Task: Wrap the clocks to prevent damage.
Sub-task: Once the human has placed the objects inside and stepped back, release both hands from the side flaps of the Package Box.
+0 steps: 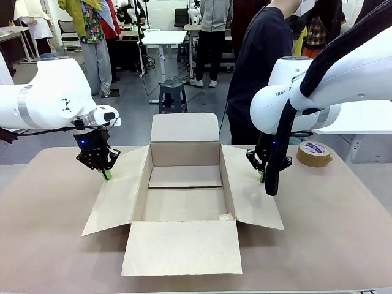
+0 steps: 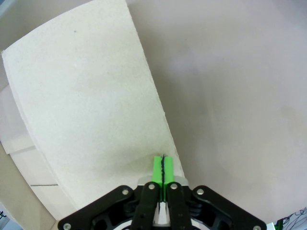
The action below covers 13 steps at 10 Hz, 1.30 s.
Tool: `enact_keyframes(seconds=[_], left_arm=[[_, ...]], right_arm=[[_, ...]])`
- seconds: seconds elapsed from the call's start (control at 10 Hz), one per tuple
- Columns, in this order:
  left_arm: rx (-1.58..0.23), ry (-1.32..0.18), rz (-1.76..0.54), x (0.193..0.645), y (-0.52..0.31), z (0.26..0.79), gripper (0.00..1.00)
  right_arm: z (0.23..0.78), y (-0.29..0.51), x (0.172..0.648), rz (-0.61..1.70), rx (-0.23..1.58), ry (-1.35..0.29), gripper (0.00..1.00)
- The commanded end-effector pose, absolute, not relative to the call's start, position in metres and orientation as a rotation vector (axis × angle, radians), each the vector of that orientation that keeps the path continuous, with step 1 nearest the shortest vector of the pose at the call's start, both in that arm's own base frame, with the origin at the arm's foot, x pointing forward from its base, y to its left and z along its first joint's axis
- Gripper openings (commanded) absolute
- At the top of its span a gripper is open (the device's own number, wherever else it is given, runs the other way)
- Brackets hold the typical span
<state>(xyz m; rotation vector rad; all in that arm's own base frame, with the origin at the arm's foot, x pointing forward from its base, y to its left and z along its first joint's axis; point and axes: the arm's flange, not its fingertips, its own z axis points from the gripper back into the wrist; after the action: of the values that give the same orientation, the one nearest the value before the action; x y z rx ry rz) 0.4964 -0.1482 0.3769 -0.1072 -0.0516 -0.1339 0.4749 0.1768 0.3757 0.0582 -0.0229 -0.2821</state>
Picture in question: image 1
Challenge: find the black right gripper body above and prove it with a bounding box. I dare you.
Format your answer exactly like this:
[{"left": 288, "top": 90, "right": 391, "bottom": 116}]
[{"left": 255, "top": 133, "right": 278, "bottom": 163}]

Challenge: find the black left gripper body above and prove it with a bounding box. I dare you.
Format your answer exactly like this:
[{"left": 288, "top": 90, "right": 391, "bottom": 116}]
[{"left": 72, "top": 127, "right": 110, "bottom": 154}]

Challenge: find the brown packing tape roll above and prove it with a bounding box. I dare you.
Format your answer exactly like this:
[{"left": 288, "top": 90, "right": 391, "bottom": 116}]
[{"left": 296, "top": 141, "right": 334, "bottom": 168}]

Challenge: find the brown cardboard shipping box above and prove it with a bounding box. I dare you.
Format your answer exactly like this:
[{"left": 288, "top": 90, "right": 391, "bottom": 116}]
[{"left": 81, "top": 112, "right": 285, "bottom": 277}]

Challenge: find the dark floor plate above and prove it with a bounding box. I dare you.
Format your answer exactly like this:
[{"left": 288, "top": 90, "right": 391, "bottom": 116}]
[{"left": 100, "top": 88, "right": 121, "bottom": 99}]

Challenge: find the person in navy t-shirt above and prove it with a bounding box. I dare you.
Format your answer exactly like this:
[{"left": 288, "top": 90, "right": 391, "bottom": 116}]
[{"left": 225, "top": 0, "right": 316, "bottom": 146}]

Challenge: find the grey plastic stool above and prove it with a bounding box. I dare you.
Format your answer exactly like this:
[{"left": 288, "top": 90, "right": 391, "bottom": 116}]
[{"left": 158, "top": 78, "right": 189, "bottom": 115}]

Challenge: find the black pole stand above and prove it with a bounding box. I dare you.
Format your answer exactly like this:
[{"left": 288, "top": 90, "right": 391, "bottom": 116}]
[{"left": 133, "top": 0, "right": 149, "bottom": 77}]

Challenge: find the grey mesh office chair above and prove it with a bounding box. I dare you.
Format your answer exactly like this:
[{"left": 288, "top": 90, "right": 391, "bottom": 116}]
[{"left": 57, "top": 20, "right": 83, "bottom": 52}]

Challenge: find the figure in floral shirt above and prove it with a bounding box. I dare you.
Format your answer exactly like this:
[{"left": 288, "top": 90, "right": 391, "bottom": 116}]
[{"left": 58, "top": 0, "right": 113, "bottom": 99}]

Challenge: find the figure in yellow apron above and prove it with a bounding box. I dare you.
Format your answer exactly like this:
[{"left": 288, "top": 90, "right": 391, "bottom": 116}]
[{"left": 295, "top": 26, "right": 307, "bottom": 56}]

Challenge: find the figure in plaid shirt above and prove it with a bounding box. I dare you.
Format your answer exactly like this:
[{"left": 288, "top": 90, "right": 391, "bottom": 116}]
[{"left": 301, "top": 12, "right": 327, "bottom": 59}]

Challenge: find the white standing desk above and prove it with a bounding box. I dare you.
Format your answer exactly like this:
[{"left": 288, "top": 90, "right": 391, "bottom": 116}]
[{"left": 142, "top": 29, "right": 188, "bottom": 105}]

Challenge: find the person in grey hoodie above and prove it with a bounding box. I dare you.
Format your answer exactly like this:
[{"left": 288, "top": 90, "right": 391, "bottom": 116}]
[{"left": 189, "top": 0, "right": 235, "bottom": 89}]

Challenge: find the black right arm cable sleeve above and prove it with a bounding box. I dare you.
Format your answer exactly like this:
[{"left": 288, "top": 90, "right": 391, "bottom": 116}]
[{"left": 264, "top": 0, "right": 392, "bottom": 197}]

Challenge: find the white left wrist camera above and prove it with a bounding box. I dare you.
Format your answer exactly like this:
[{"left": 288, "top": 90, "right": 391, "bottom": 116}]
[{"left": 93, "top": 105, "right": 122, "bottom": 128}]

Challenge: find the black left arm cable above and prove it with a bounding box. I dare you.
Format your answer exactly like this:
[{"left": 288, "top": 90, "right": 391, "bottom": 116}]
[{"left": 0, "top": 121, "right": 83, "bottom": 142}]

